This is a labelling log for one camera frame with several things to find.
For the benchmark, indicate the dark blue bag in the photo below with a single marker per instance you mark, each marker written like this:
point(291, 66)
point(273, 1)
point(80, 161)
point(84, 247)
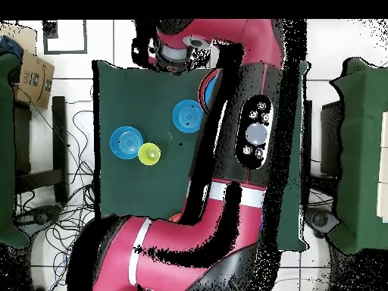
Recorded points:
point(10, 47)

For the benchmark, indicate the dark green table cloth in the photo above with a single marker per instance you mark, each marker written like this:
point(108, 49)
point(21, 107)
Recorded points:
point(136, 188)

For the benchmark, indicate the large deep blue bowl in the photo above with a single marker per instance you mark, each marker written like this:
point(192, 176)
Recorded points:
point(211, 88)

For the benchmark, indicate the small red-orange bowl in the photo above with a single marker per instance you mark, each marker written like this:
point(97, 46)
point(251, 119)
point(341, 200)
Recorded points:
point(175, 217)

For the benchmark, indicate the cardboard box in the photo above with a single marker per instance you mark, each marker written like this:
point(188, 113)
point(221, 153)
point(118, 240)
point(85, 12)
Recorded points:
point(35, 81)

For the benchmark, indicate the green cloth side table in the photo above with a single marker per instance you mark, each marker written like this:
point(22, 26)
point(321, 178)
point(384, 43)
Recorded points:
point(6, 151)
point(357, 121)

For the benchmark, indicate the black furniture piece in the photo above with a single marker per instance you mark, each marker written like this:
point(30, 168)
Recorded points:
point(330, 136)

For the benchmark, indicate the black stool frame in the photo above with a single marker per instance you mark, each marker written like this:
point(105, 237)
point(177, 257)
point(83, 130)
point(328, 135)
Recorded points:
point(59, 136)

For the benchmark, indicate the yellow cup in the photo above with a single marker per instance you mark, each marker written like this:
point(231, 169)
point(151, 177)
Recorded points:
point(150, 154)

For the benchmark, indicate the large orange bowl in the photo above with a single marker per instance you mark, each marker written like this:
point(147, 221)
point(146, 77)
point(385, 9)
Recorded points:
point(200, 94)

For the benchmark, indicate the white board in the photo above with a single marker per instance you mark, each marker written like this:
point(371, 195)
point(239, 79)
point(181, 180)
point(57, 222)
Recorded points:
point(383, 182)

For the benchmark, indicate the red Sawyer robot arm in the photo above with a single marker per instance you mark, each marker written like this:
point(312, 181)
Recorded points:
point(242, 36)

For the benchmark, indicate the black square floor frame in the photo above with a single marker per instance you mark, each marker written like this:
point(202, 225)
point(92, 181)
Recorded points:
point(50, 30)

